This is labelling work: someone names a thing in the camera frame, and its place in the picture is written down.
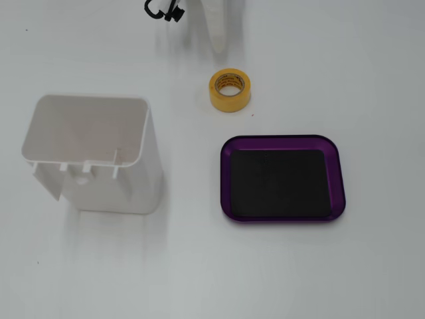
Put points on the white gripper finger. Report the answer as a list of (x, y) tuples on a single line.
[(217, 26)]

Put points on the yellow tape roll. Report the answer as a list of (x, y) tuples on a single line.
[(229, 103)]

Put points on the white plastic box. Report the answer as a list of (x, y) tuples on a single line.
[(109, 189)]

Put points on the purple metal tray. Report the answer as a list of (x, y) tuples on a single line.
[(282, 143)]

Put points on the black tray mat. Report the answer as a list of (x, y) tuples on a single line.
[(282, 186)]

